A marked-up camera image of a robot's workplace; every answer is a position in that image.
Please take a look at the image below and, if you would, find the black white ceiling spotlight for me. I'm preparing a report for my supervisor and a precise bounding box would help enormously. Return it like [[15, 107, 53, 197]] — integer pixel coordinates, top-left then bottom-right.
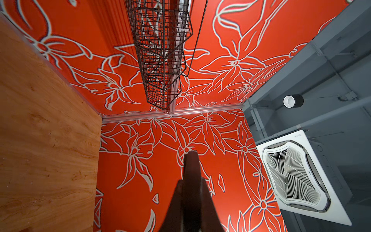
[[283, 94, 304, 109]]

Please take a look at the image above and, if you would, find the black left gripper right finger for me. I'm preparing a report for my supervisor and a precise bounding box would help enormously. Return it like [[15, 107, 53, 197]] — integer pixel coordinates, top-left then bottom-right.
[[201, 178, 224, 232]]

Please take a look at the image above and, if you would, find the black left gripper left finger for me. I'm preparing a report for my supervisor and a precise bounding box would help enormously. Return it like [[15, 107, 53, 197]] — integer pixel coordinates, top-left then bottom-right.
[[159, 180, 183, 232]]

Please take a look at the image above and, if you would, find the white ceiling air conditioner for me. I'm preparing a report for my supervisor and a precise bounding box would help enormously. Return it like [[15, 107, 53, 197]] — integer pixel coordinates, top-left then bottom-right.
[[257, 130, 353, 226]]

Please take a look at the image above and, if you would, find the black smartphone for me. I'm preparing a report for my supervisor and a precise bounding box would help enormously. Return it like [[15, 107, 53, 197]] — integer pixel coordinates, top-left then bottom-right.
[[182, 151, 202, 232]]

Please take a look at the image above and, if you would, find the black wire wall basket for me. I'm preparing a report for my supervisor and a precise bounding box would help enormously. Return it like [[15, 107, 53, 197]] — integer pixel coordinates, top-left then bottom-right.
[[125, 1, 194, 110]]

